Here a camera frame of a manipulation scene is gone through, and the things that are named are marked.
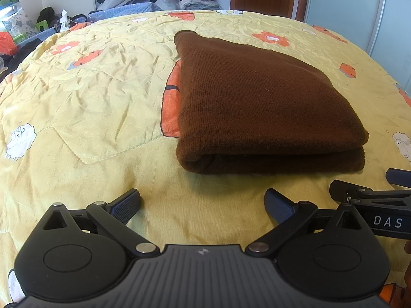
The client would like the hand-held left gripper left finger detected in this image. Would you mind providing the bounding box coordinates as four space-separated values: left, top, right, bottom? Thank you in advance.
42 188 160 259

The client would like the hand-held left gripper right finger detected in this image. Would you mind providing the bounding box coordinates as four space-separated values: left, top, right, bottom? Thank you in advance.
247 188 363 258

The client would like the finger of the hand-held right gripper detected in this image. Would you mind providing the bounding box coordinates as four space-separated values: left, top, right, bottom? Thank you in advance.
329 180 411 203
385 168 411 187

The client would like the brown knit sweater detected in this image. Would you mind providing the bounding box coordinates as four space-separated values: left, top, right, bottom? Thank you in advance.
173 30 370 176

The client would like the yellow printed blanket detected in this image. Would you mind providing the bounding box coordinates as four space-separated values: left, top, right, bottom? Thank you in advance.
0 9 411 308

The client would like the white sliding wardrobe door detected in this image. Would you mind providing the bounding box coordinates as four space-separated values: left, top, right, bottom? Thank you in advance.
303 0 411 58

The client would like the dark cloth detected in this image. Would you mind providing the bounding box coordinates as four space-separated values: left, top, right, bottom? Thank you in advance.
0 37 42 78

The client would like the white tissue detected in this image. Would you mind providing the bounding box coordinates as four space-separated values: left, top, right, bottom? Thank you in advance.
58 10 71 33

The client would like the blue quilt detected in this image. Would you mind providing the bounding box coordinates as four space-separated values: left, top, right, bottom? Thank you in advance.
62 2 155 23

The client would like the green plastic stool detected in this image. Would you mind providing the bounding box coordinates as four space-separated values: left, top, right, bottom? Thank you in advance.
13 20 49 44

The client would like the orange cloth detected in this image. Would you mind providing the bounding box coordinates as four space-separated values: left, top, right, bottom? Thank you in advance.
0 31 18 56

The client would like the black bag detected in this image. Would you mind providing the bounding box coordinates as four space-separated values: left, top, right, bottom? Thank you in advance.
36 6 60 24

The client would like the floral pillow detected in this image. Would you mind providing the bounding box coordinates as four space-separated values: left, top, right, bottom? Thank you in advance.
2 8 39 39

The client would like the bright window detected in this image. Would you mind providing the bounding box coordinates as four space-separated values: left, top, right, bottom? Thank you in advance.
0 3 20 21

